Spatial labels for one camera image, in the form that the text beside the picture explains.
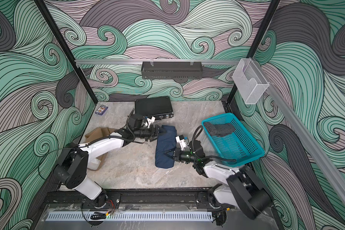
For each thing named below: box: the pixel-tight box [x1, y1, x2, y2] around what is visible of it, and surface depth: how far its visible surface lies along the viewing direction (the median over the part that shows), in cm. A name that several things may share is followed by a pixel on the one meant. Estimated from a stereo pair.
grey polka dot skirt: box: [203, 121, 236, 138], surface depth 94 cm
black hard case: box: [134, 95, 174, 121], surface depth 118 cm
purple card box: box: [94, 104, 109, 116], surface depth 116 cm
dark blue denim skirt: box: [155, 125, 177, 169], surface depth 79 cm
